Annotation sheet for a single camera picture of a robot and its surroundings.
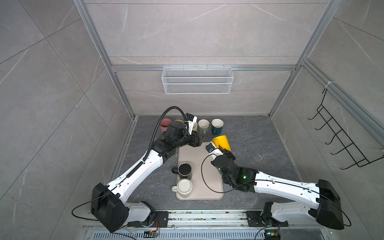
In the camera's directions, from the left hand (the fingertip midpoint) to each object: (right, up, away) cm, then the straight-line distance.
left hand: (202, 131), depth 73 cm
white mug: (-9, -30, +3) cm, 31 cm away
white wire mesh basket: (-3, +34, +27) cm, 44 cm away
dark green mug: (+12, +4, +31) cm, 33 cm away
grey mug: (+2, +3, +28) cm, 29 cm away
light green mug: (-4, +2, +27) cm, 27 cm away
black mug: (-10, -22, +9) cm, 26 cm away
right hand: (+9, -8, +2) cm, 12 cm away
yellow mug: (+10, -5, +3) cm, 12 cm away
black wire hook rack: (+63, -9, -13) cm, 65 cm away
